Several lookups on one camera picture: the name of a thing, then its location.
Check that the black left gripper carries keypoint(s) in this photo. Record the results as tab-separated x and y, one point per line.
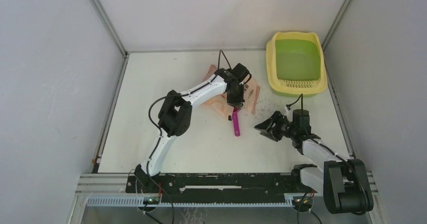
236	102

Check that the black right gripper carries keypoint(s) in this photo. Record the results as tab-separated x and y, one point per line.
278	118

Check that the yellow green litter box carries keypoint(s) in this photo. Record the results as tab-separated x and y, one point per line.
295	64

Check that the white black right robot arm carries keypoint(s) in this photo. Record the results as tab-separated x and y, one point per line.
343	182

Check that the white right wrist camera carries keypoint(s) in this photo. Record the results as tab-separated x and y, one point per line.
288	108

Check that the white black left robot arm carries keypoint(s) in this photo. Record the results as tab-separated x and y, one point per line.
171	114

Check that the aluminium front frame rail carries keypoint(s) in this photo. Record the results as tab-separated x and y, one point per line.
109	190

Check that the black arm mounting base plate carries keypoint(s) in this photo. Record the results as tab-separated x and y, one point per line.
225	188

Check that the pink cat litter bag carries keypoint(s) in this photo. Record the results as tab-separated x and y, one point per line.
224	104

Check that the magenta plastic scoop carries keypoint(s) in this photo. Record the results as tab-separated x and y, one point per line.
235	122

